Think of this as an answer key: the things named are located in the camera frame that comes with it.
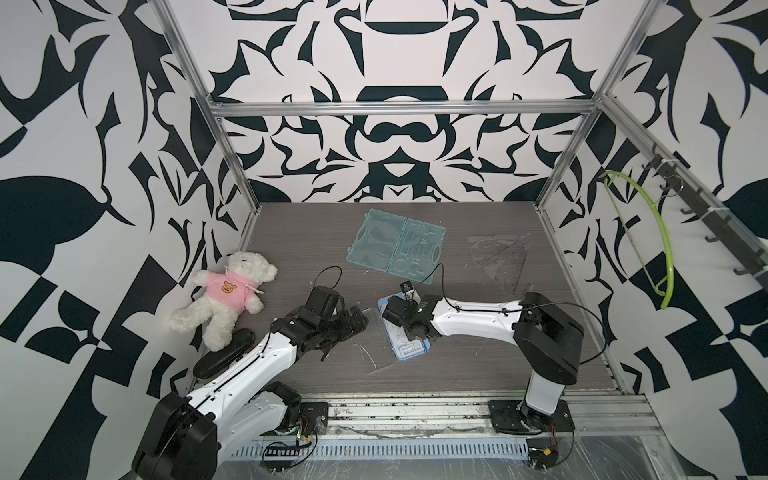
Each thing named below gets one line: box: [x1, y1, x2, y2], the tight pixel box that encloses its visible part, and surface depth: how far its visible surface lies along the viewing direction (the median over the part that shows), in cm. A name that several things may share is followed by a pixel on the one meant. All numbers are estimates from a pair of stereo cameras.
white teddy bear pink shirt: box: [169, 251, 278, 352], surface depth 89 cm
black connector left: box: [262, 446, 301, 471], surface depth 74 cm
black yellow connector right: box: [528, 447, 559, 470], surface depth 73 cm
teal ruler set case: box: [346, 208, 446, 285], surface depth 108 cm
